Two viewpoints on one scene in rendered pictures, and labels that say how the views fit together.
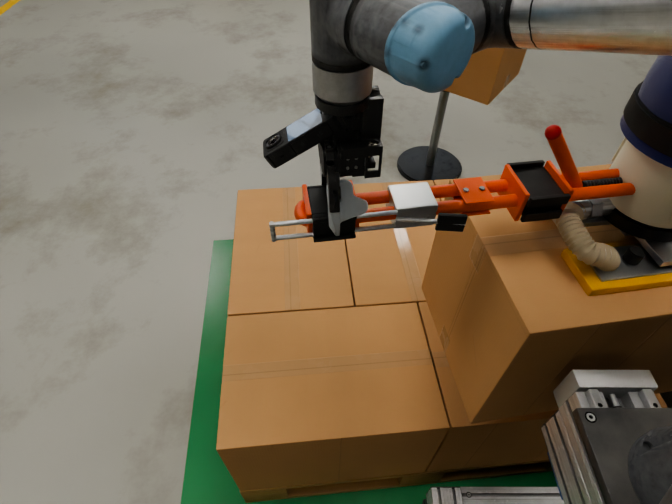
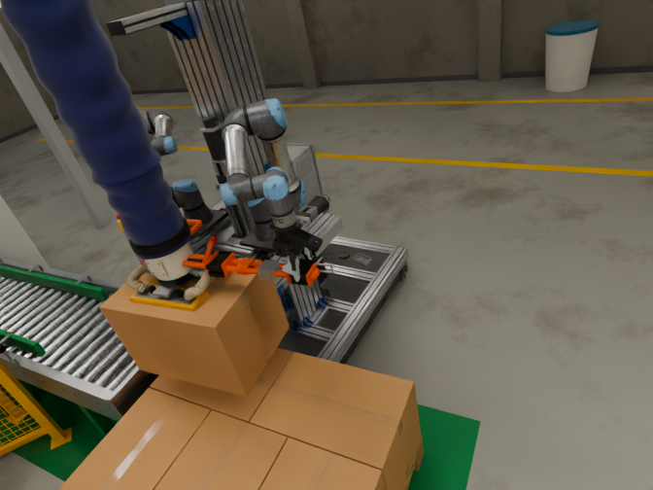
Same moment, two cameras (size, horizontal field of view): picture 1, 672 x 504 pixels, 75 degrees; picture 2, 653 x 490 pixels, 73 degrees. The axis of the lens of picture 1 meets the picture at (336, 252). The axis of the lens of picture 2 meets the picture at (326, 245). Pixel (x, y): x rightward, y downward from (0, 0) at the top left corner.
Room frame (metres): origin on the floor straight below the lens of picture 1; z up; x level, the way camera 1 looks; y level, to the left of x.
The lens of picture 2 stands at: (1.40, 0.87, 2.10)
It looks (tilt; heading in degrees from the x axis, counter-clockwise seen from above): 33 degrees down; 220
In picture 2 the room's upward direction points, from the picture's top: 14 degrees counter-clockwise
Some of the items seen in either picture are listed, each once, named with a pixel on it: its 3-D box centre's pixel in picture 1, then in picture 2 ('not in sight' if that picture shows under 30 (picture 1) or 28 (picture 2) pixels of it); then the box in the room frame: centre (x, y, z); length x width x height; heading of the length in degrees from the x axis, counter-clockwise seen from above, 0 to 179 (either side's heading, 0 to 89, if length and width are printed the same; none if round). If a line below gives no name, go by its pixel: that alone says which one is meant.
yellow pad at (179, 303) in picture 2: not in sight; (166, 294); (0.72, -0.57, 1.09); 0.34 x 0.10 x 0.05; 100
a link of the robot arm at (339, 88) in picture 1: (342, 76); (283, 218); (0.53, 0.00, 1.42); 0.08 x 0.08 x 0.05
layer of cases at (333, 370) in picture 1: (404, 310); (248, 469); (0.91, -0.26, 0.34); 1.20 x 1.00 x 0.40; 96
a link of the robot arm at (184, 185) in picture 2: not in sight; (187, 192); (0.17, -0.98, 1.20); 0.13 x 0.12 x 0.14; 139
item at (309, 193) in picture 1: (330, 207); (302, 273); (0.53, 0.01, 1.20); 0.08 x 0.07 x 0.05; 100
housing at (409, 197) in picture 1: (410, 205); (270, 270); (0.54, -0.12, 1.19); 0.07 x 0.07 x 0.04; 10
